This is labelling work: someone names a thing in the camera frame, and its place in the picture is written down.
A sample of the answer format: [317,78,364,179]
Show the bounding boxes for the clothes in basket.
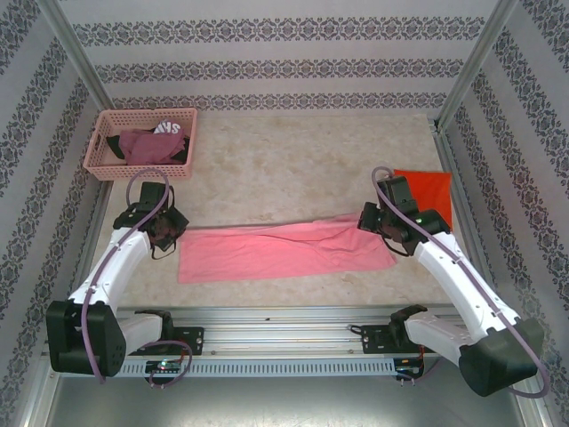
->
[105,118,192,165]

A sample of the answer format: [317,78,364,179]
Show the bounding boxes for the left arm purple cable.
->
[81,167,193,389]

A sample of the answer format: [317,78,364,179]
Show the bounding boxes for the aluminium corner post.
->
[42,0,112,121]
[437,0,519,130]

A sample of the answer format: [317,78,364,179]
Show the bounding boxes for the maroon t-shirt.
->
[118,128,188,165]

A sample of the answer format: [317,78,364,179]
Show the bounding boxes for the folded orange t-shirt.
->
[393,168,453,233]

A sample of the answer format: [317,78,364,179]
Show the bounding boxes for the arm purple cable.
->
[371,165,549,399]
[81,167,193,389]

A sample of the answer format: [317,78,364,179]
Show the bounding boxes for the left wrist thin black cable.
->
[149,242,180,262]

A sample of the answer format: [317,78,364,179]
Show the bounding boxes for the grey slotted cable duct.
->
[119,358,397,377]

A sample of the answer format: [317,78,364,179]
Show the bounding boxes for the pink t-shirt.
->
[177,212,398,285]

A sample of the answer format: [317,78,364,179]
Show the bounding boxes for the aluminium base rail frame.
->
[42,293,528,359]

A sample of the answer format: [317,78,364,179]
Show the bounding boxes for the pink plastic basket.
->
[83,108,199,181]

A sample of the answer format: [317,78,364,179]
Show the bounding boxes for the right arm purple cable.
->
[371,165,549,399]

